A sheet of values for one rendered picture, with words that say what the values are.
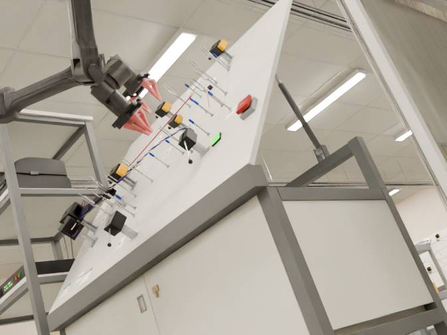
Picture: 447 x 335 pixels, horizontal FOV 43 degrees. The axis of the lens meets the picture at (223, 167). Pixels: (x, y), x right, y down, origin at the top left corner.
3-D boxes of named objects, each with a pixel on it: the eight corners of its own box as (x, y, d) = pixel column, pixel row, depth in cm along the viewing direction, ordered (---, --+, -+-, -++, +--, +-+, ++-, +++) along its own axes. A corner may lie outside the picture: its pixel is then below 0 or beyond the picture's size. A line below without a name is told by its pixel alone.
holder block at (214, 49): (222, 64, 235) (205, 50, 233) (237, 53, 226) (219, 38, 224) (217, 72, 233) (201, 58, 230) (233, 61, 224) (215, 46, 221)
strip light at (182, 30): (183, 32, 482) (181, 26, 485) (112, 115, 563) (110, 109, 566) (198, 36, 494) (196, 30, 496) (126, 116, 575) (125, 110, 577)
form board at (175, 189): (52, 316, 219) (48, 314, 218) (134, 147, 292) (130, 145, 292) (254, 165, 146) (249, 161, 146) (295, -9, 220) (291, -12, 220)
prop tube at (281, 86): (323, 153, 202) (280, 82, 208) (318, 157, 204) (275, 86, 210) (328, 152, 204) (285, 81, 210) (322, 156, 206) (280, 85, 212)
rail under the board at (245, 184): (255, 186, 142) (247, 163, 145) (49, 332, 215) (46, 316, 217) (270, 186, 146) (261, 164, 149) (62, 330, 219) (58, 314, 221)
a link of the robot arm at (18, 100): (-7, 121, 189) (-11, 91, 192) (6, 125, 194) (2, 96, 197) (97, 78, 173) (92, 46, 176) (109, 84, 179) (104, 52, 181)
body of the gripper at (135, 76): (134, 98, 184) (118, 82, 185) (152, 76, 180) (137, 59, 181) (124, 100, 178) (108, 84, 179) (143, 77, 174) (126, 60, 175)
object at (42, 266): (27, 277, 231) (24, 262, 234) (-5, 306, 253) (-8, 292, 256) (98, 270, 254) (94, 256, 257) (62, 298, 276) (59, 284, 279)
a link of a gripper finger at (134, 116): (146, 139, 170) (121, 117, 168) (160, 122, 167) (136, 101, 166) (138, 147, 164) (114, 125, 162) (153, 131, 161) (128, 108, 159)
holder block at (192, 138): (187, 151, 178) (177, 144, 177) (189, 143, 183) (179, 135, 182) (196, 143, 176) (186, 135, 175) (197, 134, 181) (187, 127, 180)
